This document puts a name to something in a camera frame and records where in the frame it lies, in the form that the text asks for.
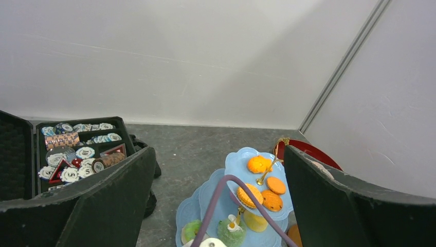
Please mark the dark wooden coaster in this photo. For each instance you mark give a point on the dark wooden coaster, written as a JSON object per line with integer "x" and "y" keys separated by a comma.
{"x": 294, "y": 235}

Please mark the blue three-tier cake stand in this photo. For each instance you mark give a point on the blue three-tier cake stand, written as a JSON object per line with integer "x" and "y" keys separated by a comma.
{"x": 195, "y": 207}

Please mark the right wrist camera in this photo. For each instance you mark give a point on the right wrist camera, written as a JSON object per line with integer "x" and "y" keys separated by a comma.
{"x": 209, "y": 242}

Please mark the orange chip cookie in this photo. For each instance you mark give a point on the orange chip cookie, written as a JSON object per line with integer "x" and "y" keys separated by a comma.
{"x": 271, "y": 201}

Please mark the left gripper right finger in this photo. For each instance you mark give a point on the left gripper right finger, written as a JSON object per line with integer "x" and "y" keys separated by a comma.
{"x": 333, "y": 208}

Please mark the yellow cupcake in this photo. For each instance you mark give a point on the yellow cupcake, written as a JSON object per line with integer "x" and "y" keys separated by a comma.
{"x": 255, "y": 223}

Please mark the green frosted donut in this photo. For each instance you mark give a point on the green frosted donut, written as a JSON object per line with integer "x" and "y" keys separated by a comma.
{"x": 190, "y": 230}

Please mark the green cupcake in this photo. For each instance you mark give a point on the green cupcake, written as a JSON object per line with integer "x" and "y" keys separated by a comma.
{"x": 231, "y": 233}

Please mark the red round tray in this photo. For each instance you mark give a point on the red round tray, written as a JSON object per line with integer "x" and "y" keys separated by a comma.
{"x": 304, "y": 147}

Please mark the black open case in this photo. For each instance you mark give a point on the black open case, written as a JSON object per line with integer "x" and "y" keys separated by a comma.
{"x": 34, "y": 156}

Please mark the small orange cookie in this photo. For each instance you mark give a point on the small orange cookie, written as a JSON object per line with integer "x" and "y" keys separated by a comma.
{"x": 276, "y": 185}

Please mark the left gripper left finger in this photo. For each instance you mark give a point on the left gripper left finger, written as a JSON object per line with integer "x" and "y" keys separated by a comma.
{"x": 104, "y": 209}

